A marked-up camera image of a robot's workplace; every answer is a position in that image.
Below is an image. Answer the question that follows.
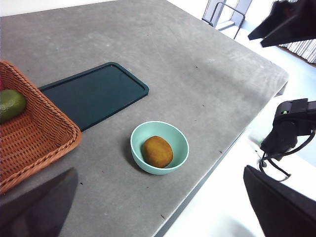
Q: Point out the dark green rectangular tray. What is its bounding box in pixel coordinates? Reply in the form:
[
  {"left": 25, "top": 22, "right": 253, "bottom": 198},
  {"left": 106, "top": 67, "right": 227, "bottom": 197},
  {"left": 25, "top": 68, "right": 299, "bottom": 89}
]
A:
[{"left": 38, "top": 62, "right": 150, "bottom": 132}]

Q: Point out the brown wicker basket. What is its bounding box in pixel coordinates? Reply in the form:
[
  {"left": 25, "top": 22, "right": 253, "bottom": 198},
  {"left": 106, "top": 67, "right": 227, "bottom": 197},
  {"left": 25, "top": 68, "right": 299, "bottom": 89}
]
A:
[{"left": 0, "top": 60, "right": 82, "bottom": 196}]

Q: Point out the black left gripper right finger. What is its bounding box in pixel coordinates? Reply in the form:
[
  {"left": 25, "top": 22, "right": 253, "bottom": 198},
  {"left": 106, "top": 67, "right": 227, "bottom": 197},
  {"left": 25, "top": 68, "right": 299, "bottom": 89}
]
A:
[{"left": 243, "top": 164, "right": 316, "bottom": 237}]

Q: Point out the grey metal frame rack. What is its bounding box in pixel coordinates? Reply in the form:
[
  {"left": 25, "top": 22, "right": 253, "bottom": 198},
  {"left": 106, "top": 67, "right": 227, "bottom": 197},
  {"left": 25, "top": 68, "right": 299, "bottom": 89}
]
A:
[{"left": 201, "top": 0, "right": 252, "bottom": 40}]

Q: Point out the brown kiwi fruit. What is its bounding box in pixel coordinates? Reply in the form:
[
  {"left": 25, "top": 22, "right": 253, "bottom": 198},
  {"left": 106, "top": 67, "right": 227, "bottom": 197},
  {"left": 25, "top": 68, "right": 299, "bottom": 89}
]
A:
[{"left": 142, "top": 135, "right": 174, "bottom": 168}]

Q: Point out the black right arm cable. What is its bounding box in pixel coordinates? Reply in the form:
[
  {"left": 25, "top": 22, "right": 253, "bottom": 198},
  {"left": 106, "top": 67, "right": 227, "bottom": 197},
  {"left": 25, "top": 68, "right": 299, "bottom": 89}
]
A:
[{"left": 259, "top": 130, "right": 316, "bottom": 182}]

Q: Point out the teal ceramic bowl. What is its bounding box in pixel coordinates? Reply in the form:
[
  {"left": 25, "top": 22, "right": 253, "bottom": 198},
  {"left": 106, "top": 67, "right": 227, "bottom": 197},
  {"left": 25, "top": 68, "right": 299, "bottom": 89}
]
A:
[{"left": 130, "top": 120, "right": 190, "bottom": 176}]

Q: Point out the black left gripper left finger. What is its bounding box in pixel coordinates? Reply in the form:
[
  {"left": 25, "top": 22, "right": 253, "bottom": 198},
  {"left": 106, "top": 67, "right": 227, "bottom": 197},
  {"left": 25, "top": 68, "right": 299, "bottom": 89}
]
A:
[{"left": 0, "top": 167, "right": 79, "bottom": 237}]

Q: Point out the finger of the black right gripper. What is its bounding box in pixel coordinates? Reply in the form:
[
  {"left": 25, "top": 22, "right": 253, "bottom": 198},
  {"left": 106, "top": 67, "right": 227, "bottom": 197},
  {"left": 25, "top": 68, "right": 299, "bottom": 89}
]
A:
[
  {"left": 248, "top": 0, "right": 301, "bottom": 39},
  {"left": 261, "top": 11, "right": 316, "bottom": 46}
]

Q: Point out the white slatted radiator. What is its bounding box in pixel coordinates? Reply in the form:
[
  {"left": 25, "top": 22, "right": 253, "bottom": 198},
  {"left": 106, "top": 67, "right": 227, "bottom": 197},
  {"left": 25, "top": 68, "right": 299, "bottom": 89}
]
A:
[{"left": 278, "top": 39, "right": 316, "bottom": 64}]

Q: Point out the green avocado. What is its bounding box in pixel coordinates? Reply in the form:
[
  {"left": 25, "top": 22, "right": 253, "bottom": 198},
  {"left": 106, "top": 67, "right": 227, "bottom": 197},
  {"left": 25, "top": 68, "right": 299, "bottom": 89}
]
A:
[{"left": 0, "top": 89, "right": 27, "bottom": 124}]

